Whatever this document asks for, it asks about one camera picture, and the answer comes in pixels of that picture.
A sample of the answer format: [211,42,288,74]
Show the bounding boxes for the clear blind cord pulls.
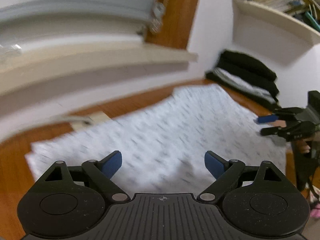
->
[149,2,165,34]

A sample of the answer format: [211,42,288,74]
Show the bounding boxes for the grey window blind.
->
[0,0,163,48]

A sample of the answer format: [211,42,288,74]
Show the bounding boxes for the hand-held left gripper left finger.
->
[43,150,131,203]

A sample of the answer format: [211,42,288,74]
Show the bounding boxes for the beige floor plate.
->
[71,111,112,131]

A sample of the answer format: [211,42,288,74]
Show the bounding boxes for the pink object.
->
[309,199,320,219]

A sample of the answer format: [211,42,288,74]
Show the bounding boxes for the white power strip cable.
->
[0,114,92,140]

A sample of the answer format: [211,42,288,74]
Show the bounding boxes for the grey folded garment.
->
[215,71,274,103]

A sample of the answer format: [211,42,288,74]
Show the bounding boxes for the white shelf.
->
[232,0,320,65]

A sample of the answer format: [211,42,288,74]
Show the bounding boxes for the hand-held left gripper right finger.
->
[196,150,283,203]

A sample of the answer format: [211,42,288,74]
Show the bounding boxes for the folded white patterned garment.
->
[214,67,265,90]

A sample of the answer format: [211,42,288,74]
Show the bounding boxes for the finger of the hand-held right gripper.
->
[254,114,279,125]
[259,126,292,137]

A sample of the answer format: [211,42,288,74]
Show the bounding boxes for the beige window sill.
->
[0,39,199,98]

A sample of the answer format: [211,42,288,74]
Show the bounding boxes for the white patterned garment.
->
[214,67,265,90]
[24,84,288,196]

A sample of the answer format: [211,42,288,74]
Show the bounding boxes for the wooden window frame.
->
[144,0,203,50]

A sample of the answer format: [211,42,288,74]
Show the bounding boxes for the person's right hand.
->
[272,119,316,154]

